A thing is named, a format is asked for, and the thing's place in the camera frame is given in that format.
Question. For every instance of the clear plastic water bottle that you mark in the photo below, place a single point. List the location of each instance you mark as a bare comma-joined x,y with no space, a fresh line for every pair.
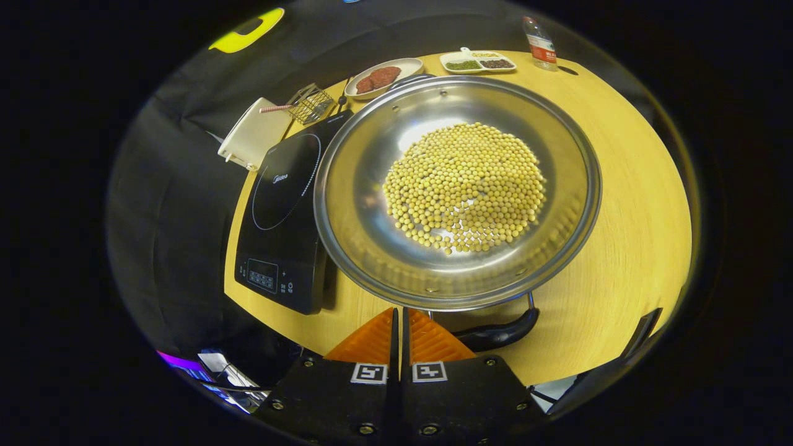
540,43

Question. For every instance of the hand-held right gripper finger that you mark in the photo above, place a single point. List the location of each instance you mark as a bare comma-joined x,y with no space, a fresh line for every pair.
405,353
394,353

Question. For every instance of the white oval plate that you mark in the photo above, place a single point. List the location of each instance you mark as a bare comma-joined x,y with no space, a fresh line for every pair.
406,65

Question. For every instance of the black induction cooktop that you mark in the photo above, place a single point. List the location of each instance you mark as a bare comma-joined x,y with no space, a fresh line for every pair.
285,210

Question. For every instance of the white divided bean dish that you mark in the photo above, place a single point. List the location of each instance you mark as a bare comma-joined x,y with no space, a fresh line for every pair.
477,62

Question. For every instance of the black table grommet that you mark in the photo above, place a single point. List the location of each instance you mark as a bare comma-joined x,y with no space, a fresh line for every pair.
568,70

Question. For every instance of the red raw meat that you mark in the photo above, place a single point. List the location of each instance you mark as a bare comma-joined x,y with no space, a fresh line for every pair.
381,78

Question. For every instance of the pile of soybeans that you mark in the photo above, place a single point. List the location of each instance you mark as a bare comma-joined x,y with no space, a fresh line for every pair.
464,186

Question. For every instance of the white toaster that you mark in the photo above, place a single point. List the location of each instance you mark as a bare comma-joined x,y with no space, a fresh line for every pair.
254,133

